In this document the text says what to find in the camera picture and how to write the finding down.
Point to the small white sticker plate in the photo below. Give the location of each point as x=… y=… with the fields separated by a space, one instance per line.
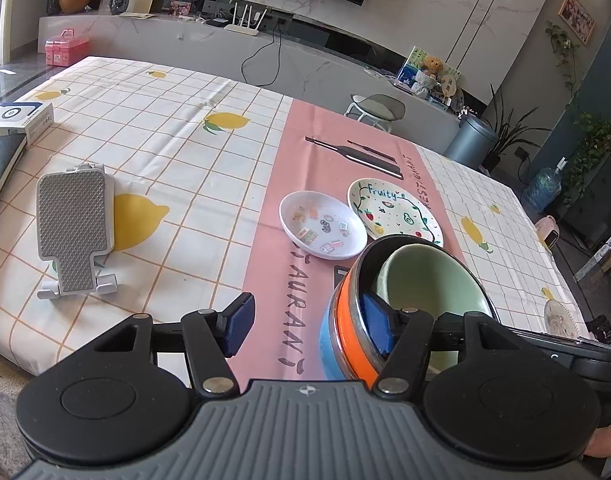
x=320 y=225

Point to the grey stool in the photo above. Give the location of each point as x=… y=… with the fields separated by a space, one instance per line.
x=378 y=107

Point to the framed wall picture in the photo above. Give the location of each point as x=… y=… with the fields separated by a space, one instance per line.
x=576 y=17

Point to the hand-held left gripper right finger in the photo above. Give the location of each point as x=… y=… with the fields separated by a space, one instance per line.
x=375 y=326

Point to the dark grey cabinet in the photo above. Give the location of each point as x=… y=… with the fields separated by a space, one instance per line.
x=598 y=200

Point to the green illustrated board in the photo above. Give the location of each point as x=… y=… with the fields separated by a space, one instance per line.
x=450 y=85

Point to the blue water bottle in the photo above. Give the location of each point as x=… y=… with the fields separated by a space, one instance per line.
x=543 y=187

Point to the pink storage box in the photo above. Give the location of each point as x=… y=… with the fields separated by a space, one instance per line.
x=65 y=50

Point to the marble television console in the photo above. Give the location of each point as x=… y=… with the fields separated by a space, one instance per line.
x=305 y=60

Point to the bushy green potted plant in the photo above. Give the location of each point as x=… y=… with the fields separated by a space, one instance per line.
x=595 y=150

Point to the black notebook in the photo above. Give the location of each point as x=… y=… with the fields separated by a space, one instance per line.
x=0 y=170

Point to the white cardboard box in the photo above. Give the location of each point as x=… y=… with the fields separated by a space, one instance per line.
x=15 y=117

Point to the grey phone stand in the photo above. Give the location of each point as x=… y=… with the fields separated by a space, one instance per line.
x=73 y=215

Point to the long cardboard box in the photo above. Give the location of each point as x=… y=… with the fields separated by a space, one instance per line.
x=598 y=260

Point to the pink and white printed tablecloth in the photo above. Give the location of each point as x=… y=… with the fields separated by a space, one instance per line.
x=185 y=210

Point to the teddy bear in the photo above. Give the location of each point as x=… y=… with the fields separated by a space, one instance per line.
x=430 y=77

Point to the tall-leaf potted plant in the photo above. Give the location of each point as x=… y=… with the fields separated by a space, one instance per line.
x=505 y=135

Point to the white fruit-print plate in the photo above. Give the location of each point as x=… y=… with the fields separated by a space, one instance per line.
x=403 y=210

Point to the person's right forearm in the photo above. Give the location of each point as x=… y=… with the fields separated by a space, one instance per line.
x=608 y=442

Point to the black ruffled cloth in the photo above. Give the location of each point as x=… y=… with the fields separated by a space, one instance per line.
x=603 y=329

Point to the blue steel bowl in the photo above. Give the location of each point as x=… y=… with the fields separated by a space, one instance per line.
x=328 y=345

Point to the pink photo card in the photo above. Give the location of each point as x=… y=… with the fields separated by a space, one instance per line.
x=180 y=7

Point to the white router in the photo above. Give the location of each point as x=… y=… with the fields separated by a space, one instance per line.
x=243 y=29

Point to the grey trash can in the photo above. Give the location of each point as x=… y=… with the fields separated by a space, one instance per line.
x=470 y=142

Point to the sheet of paper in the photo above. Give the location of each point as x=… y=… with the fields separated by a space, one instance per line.
x=135 y=15

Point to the orange steel bowl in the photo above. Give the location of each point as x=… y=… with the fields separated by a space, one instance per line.
x=353 y=330

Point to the clear glass plate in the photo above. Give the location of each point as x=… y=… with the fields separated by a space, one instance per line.
x=560 y=320

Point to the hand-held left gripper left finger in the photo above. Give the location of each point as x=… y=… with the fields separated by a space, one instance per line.
x=238 y=326

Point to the green ceramic bowl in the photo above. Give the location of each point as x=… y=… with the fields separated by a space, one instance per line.
x=435 y=280

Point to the pink space heater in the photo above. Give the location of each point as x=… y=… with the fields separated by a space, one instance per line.
x=549 y=232

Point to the hanging vine plant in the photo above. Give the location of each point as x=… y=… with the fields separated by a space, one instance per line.
x=563 y=50

